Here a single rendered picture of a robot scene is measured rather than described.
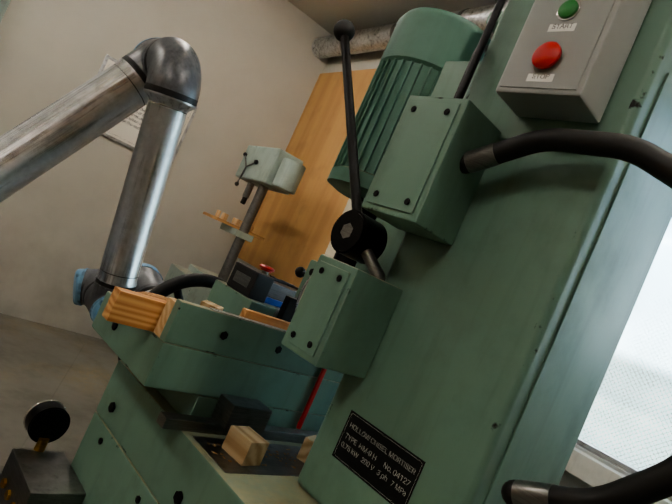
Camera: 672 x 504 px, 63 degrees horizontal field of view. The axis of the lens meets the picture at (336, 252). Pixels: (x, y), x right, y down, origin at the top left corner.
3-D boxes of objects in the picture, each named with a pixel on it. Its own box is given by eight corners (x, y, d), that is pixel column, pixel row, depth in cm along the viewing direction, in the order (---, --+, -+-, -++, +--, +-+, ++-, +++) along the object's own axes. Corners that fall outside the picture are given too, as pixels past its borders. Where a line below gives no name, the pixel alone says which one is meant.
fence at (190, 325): (420, 399, 110) (431, 374, 110) (426, 403, 109) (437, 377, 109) (158, 337, 69) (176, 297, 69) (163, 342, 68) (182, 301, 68)
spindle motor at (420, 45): (369, 212, 104) (435, 65, 105) (441, 234, 91) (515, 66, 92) (305, 174, 92) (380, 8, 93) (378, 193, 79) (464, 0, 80)
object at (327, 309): (329, 357, 72) (365, 274, 73) (364, 379, 67) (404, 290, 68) (277, 342, 66) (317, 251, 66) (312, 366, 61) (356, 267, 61)
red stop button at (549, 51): (529, 70, 58) (541, 45, 58) (556, 71, 56) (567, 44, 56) (525, 65, 57) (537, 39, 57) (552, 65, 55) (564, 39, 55)
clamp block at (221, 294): (252, 336, 116) (270, 297, 116) (289, 362, 106) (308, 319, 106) (194, 320, 105) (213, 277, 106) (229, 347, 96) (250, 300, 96)
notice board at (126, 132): (170, 167, 372) (198, 106, 373) (170, 168, 371) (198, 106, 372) (74, 122, 334) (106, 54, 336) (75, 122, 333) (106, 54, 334)
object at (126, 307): (394, 387, 110) (402, 369, 110) (401, 392, 109) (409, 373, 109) (101, 315, 68) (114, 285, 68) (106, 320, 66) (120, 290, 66)
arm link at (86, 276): (79, 277, 128) (134, 278, 135) (71, 262, 137) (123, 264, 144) (75, 314, 130) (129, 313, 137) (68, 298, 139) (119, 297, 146)
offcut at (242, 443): (220, 447, 70) (231, 424, 70) (239, 447, 73) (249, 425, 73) (241, 466, 67) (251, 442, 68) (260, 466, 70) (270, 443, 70)
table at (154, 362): (320, 367, 131) (330, 344, 131) (414, 430, 109) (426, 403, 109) (70, 305, 90) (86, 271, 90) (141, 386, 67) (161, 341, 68)
